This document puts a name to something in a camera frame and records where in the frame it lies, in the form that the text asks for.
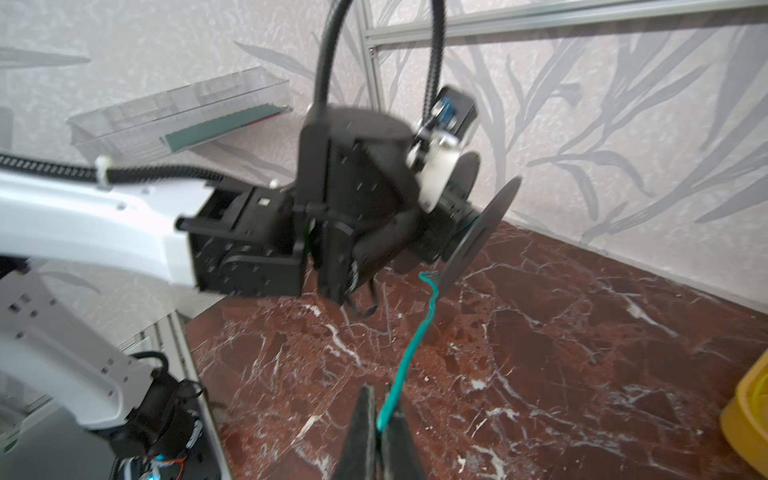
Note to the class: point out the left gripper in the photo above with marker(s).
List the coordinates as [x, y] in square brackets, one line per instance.
[357, 200]

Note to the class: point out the grey perforated spool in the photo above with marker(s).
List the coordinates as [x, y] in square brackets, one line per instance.
[471, 228]

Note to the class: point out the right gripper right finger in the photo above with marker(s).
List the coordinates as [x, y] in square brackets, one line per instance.
[400, 459]

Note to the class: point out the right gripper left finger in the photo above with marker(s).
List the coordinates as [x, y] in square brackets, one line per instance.
[358, 456]

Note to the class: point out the yellow plastic bin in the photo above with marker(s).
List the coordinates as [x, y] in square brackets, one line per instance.
[743, 421]

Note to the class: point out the clear wall shelf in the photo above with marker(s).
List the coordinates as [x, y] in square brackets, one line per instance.
[159, 125]

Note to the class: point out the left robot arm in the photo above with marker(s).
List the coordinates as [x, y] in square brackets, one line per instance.
[183, 224]

